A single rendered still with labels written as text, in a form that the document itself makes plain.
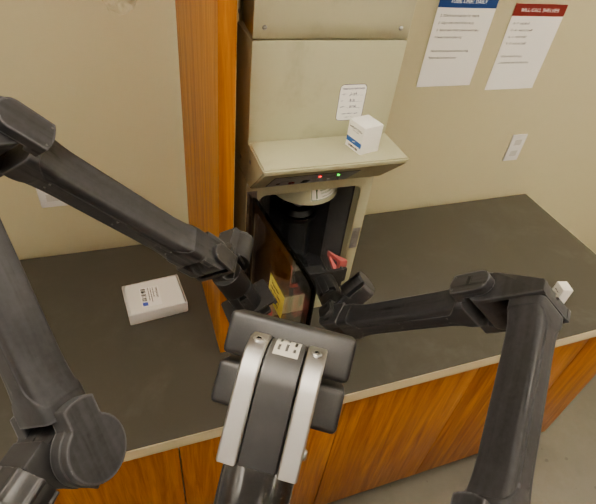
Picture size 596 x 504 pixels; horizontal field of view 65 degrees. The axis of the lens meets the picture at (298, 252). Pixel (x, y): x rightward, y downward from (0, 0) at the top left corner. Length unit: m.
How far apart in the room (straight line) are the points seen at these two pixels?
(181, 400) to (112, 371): 0.20
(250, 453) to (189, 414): 0.91
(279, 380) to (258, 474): 0.06
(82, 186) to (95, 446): 0.32
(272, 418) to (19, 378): 0.36
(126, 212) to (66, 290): 0.83
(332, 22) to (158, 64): 0.56
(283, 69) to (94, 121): 0.64
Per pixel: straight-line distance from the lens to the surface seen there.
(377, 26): 1.01
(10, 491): 0.59
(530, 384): 0.67
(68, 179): 0.68
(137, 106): 1.41
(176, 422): 1.21
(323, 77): 1.00
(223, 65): 0.83
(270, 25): 0.93
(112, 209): 0.71
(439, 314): 0.85
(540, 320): 0.72
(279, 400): 0.29
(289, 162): 0.95
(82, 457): 0.60
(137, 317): 1.37
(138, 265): 1.56
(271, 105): 0.98
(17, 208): 1.59
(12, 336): 0.59
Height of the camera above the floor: 1.99
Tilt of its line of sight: 41 degrees down
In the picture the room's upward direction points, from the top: 8 degrees clockwise
